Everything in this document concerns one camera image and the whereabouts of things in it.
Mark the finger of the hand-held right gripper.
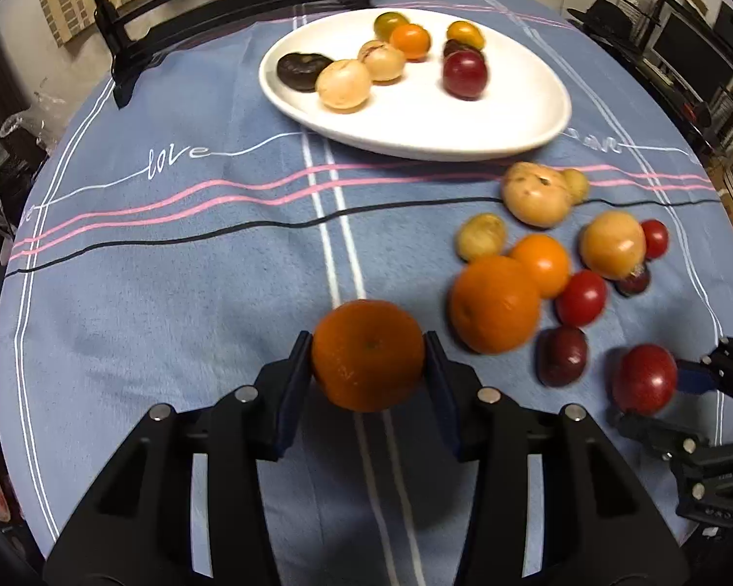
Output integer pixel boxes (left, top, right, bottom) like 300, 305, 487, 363
616, 412, 733, 471
672, 335, 733, 413

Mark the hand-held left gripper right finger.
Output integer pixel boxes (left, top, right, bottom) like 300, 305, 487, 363
423, 331, 691, 586

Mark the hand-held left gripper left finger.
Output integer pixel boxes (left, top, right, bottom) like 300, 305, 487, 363
43, 331, 314, 586

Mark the small red plum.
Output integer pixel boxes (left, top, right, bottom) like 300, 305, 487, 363
640, 218, 671, 260

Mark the blotched tan passion fruit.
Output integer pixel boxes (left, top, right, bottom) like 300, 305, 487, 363
579, 210, 647, 280

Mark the small tan round fruit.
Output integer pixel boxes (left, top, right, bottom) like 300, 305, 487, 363
455, 213, 508, 262
561, 168, 591, 205

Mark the small orange mandarin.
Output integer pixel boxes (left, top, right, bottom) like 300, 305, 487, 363
389, 23, 432, 62
509, 233, 572, 300

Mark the white round plate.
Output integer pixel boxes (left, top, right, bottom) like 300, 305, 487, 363
258, 8, 573, 163

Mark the smooth tan passion fruit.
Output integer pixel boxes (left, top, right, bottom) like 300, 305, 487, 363
315, 60, 373, 113

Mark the dark red plum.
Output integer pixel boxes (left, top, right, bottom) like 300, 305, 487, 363
443, 50, 488, 100

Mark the dark purple passion fruit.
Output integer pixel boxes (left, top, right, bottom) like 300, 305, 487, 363
276, 50, 336, 94

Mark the small tan passion fruit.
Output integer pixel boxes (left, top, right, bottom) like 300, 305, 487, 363
358, 40, 407, 83

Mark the small dark purple plum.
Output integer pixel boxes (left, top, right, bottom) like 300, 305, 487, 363
443, 38, 485, 61

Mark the yellow-orange mandarin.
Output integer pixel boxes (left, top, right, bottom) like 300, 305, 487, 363
446, 21, 486, 53

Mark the green-yellow mandarin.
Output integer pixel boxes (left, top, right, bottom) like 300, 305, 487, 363
374, 11, 411, 42

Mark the blue striped tablecloth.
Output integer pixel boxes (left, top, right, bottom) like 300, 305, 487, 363
0, 0, 733, 586

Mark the large tan passion fruit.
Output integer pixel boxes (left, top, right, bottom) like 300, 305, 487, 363
502, 162, 573, 228

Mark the black desk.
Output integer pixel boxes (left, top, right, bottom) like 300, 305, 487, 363
571, 18, 733, 153

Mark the computer monitor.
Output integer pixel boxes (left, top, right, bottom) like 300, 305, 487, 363
650, 9, 733, 99

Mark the black speaker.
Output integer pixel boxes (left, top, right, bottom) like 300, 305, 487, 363
711, 0, 733, 43

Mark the clear plastic bag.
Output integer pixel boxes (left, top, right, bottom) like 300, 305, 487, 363
0, 91, 68, 153

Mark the black hat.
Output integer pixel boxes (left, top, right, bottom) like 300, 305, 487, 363
568, 0, 633, 34

